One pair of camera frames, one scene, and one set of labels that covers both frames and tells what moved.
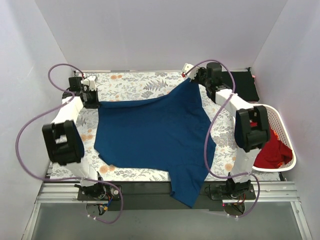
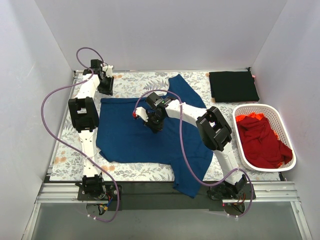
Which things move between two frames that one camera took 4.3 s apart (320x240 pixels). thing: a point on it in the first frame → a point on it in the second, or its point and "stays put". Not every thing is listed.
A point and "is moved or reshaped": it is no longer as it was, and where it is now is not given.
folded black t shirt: (244, 84) stays put
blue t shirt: (169, 133) is moved or reshaped
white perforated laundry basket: (277, 125) stays put
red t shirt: (274, 153) stays put
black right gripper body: (198, 76) → (153, 123)
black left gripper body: (91, 100) → (105, 85)
